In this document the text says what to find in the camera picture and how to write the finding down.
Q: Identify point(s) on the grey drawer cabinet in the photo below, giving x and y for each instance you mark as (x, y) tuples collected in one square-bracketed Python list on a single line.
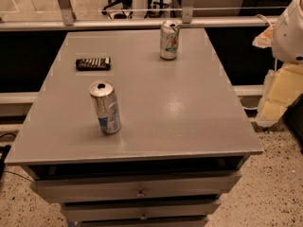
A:
[(179, 116)]

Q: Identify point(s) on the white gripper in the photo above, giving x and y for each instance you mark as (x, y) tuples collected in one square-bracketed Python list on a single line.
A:
[(290, 38)]

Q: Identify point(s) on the grey drawer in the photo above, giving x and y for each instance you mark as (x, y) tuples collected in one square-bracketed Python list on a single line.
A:
[(136, 187), (141, 210)]

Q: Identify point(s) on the silver blue energy drink can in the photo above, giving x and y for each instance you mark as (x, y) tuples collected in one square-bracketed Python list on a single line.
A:
[(105, 103)]

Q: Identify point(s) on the top grey drawer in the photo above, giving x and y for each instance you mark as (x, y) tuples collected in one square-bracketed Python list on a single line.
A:
[(136, 187)]

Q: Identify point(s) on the green white 7up can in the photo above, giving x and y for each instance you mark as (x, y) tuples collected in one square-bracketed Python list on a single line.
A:
[(169, 39)]

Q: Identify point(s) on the grey metal railing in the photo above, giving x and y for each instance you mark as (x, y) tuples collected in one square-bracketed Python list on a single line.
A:
[(35, 15)]

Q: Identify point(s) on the dark snack bar wrapper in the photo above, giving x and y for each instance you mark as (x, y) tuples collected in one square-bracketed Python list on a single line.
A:
[(93, 64)]

